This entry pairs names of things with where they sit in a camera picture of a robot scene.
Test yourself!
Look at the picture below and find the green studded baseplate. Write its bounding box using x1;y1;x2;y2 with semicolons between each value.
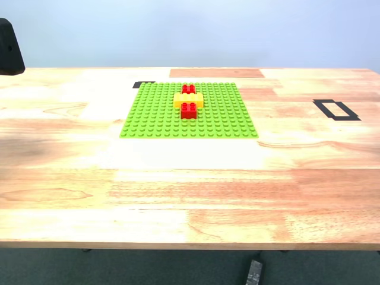
119;82;259;140

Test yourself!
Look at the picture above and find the yellow eight-stud brick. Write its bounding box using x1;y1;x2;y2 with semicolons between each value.
173;91;205;109

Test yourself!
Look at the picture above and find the grey metal table leg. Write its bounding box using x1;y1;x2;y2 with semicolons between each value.
246;259;264;285

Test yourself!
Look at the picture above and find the black tape rectangle outline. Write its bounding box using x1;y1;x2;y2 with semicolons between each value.
313;99;362;122

